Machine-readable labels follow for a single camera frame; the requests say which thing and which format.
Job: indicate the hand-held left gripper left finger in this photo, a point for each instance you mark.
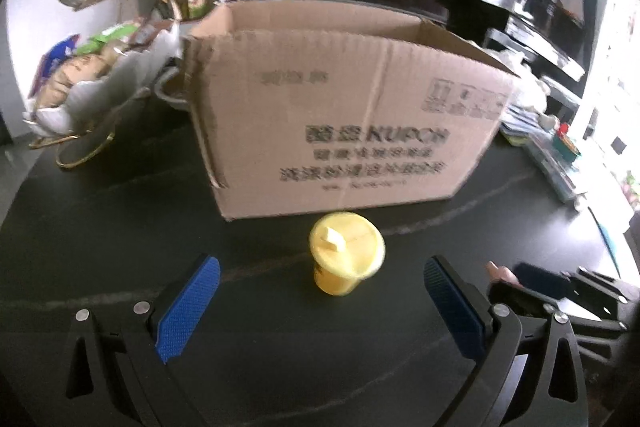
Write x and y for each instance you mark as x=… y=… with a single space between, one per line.
x=187 y=307

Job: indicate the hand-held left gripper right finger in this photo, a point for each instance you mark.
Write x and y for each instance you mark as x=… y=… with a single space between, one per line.
x=457 y=307

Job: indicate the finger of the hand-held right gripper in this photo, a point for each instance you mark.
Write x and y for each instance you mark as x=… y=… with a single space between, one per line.
x=520 y=299
x=542 y=281

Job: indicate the small pink figurine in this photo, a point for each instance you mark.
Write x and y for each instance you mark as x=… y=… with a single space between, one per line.
x=502 y=272

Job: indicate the yellow plastic cup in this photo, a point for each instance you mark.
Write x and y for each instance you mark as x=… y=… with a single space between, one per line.
x=345 y=257

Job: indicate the brown cardboard box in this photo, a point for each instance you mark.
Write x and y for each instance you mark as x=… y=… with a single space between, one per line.
x=350 y=107

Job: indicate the dark marble desktop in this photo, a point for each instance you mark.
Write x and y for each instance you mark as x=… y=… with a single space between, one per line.
x=150 y=217

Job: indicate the stack of books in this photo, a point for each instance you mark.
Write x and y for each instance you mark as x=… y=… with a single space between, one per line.
x=545 y=157

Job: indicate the green red toy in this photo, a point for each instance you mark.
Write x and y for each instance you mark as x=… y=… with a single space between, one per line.
x=567 y=144

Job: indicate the crumpled white plastic bag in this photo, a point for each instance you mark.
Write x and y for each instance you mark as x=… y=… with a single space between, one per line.
x=525 y=87

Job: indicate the white round basket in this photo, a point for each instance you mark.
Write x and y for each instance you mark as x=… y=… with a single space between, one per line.
x=172 y=92

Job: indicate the white shell tiered snack stand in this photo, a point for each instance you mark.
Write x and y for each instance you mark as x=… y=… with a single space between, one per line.
x=100 y=92

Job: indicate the brown paper snack packet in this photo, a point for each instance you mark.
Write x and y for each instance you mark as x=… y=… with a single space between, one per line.
x=75 y=74

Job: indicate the green snack packet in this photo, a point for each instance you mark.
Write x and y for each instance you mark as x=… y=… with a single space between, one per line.
x=107 y=38

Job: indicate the blue snack packet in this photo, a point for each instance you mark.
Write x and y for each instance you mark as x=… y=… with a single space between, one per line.
x=52 y=57

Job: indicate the dark wall shelf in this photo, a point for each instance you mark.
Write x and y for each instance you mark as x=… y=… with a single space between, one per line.
x=540 y=22

